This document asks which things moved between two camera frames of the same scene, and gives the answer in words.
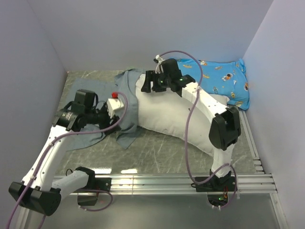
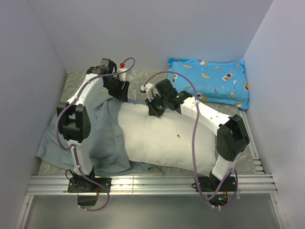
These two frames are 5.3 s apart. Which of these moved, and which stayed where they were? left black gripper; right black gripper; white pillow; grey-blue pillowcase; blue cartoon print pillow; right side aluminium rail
Moved: white pillow; left black gripper; right black gripper; grey-blue pillowcase
Stayed: right side aluminium rail; blue cartoon print pillow
